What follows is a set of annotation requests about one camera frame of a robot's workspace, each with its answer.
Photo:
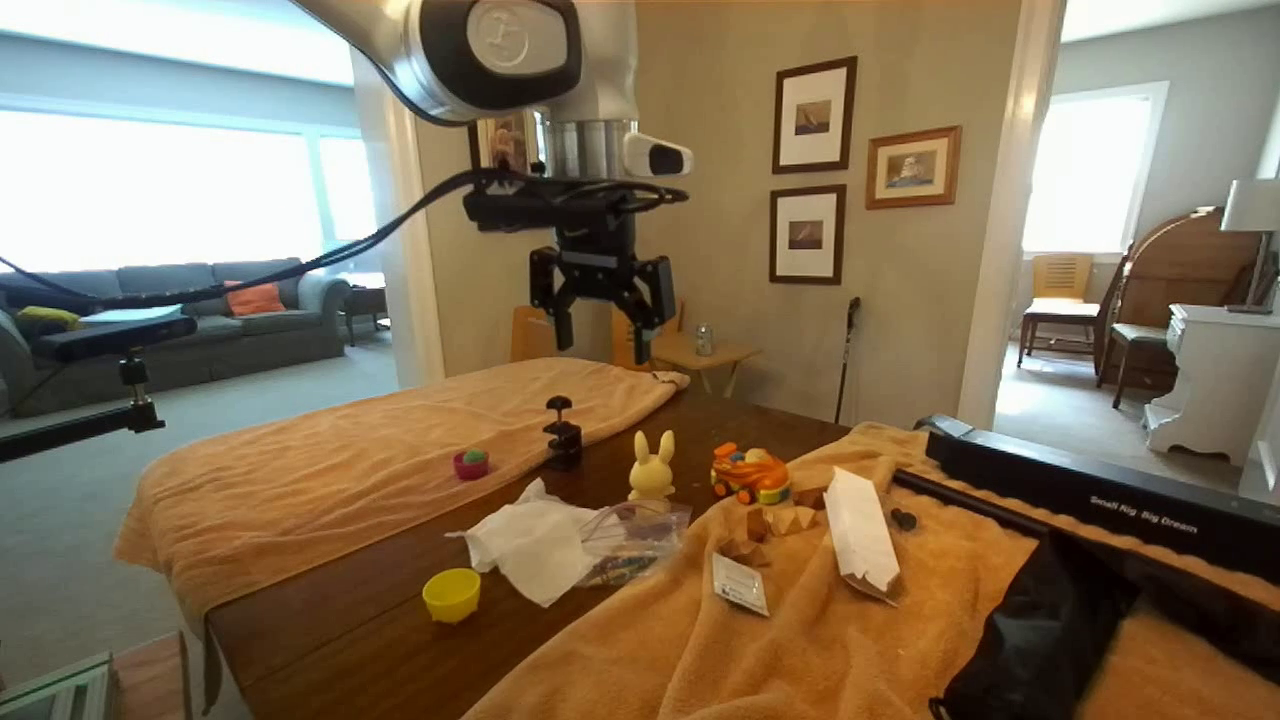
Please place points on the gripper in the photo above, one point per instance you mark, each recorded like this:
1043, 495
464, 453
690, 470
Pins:
597, 262

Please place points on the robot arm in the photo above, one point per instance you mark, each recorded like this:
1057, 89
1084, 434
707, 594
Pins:
500, 50

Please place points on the yellow rabbit doll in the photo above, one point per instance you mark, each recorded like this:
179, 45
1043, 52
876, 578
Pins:
652, 475

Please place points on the wooden chair back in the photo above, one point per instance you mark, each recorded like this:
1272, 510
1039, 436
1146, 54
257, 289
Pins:
530, 335

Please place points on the silver can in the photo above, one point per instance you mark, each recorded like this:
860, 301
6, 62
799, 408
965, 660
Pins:
704, 341

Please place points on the small wooden folding table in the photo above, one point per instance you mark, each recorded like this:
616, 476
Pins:
700, 360

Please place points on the black clamp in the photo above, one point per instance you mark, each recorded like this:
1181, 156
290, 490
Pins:
563, 435

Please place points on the dark framed picture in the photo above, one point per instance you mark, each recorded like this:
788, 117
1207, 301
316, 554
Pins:
807, 234
814, 115

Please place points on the pink cup with green ball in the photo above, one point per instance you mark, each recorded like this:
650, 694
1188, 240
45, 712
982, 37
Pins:
471, 465

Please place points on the dark side table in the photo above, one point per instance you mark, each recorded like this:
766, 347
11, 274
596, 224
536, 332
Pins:
365, 305

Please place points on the orange toy car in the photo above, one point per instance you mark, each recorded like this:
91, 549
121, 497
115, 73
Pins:
750, 475

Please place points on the black cane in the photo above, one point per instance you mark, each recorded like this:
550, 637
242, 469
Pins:
847, 360

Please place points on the clear plastic bag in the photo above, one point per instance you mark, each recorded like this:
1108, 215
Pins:
635, 545

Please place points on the white tissue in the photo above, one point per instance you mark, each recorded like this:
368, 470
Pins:
535, 545

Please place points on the heap of wooden blocks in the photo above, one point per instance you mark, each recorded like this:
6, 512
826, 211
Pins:
790, 520

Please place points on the orange towel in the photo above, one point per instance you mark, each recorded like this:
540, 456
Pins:
780, 650
350, 470

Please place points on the small white packet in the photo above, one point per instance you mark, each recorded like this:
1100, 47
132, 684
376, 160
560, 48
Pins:
740, 584

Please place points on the wooden framed picture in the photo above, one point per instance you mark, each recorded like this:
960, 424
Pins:
913, 167

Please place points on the yellow plastic cup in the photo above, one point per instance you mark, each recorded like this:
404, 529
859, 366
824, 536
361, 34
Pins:
451, 595

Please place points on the orange cushion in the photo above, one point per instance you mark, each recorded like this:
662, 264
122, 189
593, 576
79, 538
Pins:
255, 298

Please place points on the grey sofa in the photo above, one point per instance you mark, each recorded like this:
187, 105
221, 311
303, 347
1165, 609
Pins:
250, 340

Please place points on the white paper bag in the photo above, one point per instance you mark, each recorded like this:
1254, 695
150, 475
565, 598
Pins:
860, 535

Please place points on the small black knob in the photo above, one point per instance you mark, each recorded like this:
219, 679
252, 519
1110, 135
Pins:
904, 519

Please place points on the black rod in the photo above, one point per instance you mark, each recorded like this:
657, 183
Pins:
960, 500

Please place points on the light wooden chair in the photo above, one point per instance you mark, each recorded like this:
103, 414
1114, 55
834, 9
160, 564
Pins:
1060, 300

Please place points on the large window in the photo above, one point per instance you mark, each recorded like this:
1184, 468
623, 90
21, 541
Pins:
150, 185

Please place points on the white framed window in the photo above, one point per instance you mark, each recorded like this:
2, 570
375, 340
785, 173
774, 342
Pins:
1090, 170

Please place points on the long black box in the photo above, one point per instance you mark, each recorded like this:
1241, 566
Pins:
1100, 490

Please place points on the dark wooden chair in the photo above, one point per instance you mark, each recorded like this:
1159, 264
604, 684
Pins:
1138, 345

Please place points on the yellow green cushion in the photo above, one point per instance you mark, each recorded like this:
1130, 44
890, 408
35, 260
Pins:
45, 318

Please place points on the wooden roll-top desk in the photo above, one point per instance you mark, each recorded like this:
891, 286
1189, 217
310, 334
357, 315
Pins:
1190, 270

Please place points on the white desk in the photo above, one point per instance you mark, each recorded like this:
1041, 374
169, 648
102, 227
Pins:
1215, 380

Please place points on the table lamp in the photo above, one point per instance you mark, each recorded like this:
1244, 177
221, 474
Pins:
1252, 210

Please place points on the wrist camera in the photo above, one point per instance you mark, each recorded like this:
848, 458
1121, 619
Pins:
520, 208

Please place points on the camera on mount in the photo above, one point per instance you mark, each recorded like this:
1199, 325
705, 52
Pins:
110, 338

